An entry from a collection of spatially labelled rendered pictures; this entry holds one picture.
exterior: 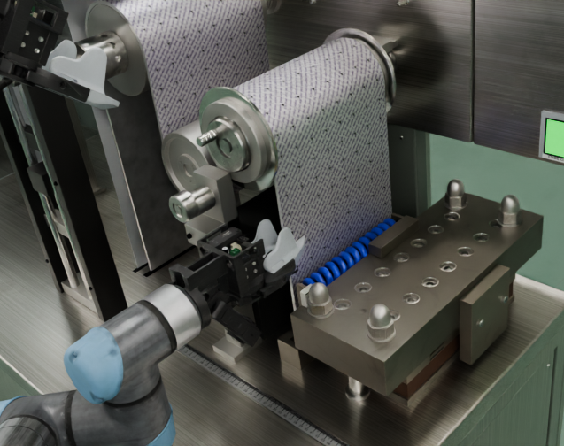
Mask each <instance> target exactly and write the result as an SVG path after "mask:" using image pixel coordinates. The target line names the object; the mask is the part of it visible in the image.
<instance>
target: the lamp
mask: <svg viewBox="0 0 564 446"><path fill-rule="evenodd" d="M545 153H550V154H553V155H557V156H561V157H564V123H563V122H559V121H554V120H549V119H548V120H547V128H546V141H545Z"/></svg>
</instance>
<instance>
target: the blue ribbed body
mask: <svg viewBox="0 0 564 446"><path fill-rule="evenodd" d="M397 222H398V220H394V219H390V218H387V219H385V220H384V221H383V223H379V224H378V225H377V227H374V228H372V230H371V232H367V233H366V234H365V236H362V237H360V238H359V240H358V241H357V242H353V243H352V246H349V247H347V248H346V249H345V251H341V252H340V253H339V254H338V257H333V258H332V259H331V262H327V263H325V265H324V267H320V268H318V271H317V273H311V275H310V278H304V279H303V284H304V285H306V286H308V285H310V284H314V283H315V282H321V283H323V284H324V285H325V286H326V287H327V285H328V284H330V283H331V282H332V281H334V280H335V279H336V278H338V277H339V276H340V275H342V274H343V273H345V272H346V271H347V270H349V269H350V268H351V267H352V266H354V265H355V264H357V263H358V262H359V261H360V260H361V259H362V258H364V257H365V256H366V255H368V254H369V249H368V244H369V243H370V242H372V241H373V240H374V239H375V238H376V237H377V236H379V235H380V234H382V233H383V232H384V231H386V230H387V229H388V228H390V227H391V226H393V225H394V224H395V223H397Z"/></svg>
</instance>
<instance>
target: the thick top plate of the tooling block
mask: <svg viewBox="0 0 564 446"><path fill-rule="evenodd" d="M444 201H445V196H444V197H442V198H441V199H440V200H438V201H437V202H436V203H434V204H433V205H432V206H430V207H429V208H428V209H427V210H426V211H424V212H423V213H422V214H420V215H419V216H418V217H417V218H416V219H418V220H419V229H418V230H417V231H416V232H414V233H413V234H412V235H410V236H409V237H408V238H406V239H405V240H404V241H403V242H402V243H400V244H399V245H398V246H397V247H396V248H394V249H393V250H392V251H390V252H389V253H388V254H387V255H385V256H384V257H383V258H379V257H377V256H375V255H372V254H370V253H369V254H368V255H366V256H365V257H364V258H362V259H361V260H360V261H359V262H358V263H357V264H355V265H354V266H352V267H351V268H350V269H349V270H347V271H346V272H345V273H343V274H342V275H340V276H339V277H338V278H336V279H335V280H334V281H332V282H331V283H330V284H328V285H327V289H328V294H329V295H330V297H331V299H332V304H333V305H334V309H335V310H334V312H333V314H332V315H331V316H329V317H327V318H325V319H314V318H312V317H310V316H309V315H308V313H307V308H308V307H307V308H306V307H304V306H303V305H301V306H300V307H298V308H297V309H296V310H295V311H294V312H292V313H291V314H290V318H291V324H292V329H293V335H294V341H295V346H296V348H298V349H300V350H302V351H303V352H305V353H307V354H309V355H311V356H313V357H314V358H317V359H319V360H320V361H322V362H323V363H325V364H327V365H330V366H332V367H333V368H335V369H337V370H338V371H340V372H342V373H344V374H346V375H348V376H350V377H352V378H353V379H354V380H356V381H359V382H360V383H362V384H364V385H366V386H368V387H370V388H371V389H373V390H375V391H377V392H379V393H380V394H382V395H384V396H388V395H389V394H390V393H391V392H392V391H393V390H394V389H395V388H396V387H397V386H398V385H399V384H400V383H401V382H402V381H404V380H405V379H406V378H407V377H408V376H409V375H410V374H411V373H412V372H413V371H414V370H415V369H416V368H417V367H418V366H419V365H420V364H421V363H422V362H423V361H424V360H425V359H426V358H427V357H428V356H430V355H431V354H432V353H433V352H434V351H435V350H436V349H437V348H438V347H439V346H440V345H441V344H442V343H443V342H444V341H445V340H446V339H447V338H448V337H449V336H450V335H451V334H452V333H453V332H454V331H456V330H457V329H458V328H459V327H460V299H461V298H462V297H463V296H464V295H465V294H466V293H467V292H468V291H469V290H470V289H471V288H472V287H473V286H474V285H475V284H476V283H477V282H478V281H479V280H480V279H482V278H483V277H484V276H485V275H486V274H487V273H488V272H489V271H490V270H491V269H492V268H493V267H495V266H496V265H497V264H499V265H503V266H505V267H508V268H510V278H511V277H512V276H513V275H514V274H515V273H516V272H517V271H518V270H519V269H520V268H521V267H522V266H523V265H524V264H525V263H526V262H527V261H528V260H529V259H530V258H531V257H532V256H534V255H535V254H536V253H537V252H538V251H539V250H540V249H541V247H542V234H543V221H544V216H543V215H540V214H537V213H534V212H531V211H525V210H523V209H522V223H521V224H520V225H519V226H517V227H504V226H501V225H500V224H499V223H498V209H499V208H500V207H501V203H499V202H496V201H492V200H490V199H486V198H483V197H480V196H475V195H472V194H469V193H467V206H466V207H465V208H463V209H460V210H451V209H448V208H446V207H445V206H444ZM376 304H384V305H385V306H387V308H388V309H389V310H390V317H391V318H392V320H393V321H394V328H395V330H396V335H395V337H394V338H393V339H392V340H391V341H389V342H382V343H379V342H373V341H371V340H370V339H369V338H368V337H367V330H368V328H367V320H368V319H369V313H370V311H371V309H372V307H373V306H375V305H376Z"/></svg>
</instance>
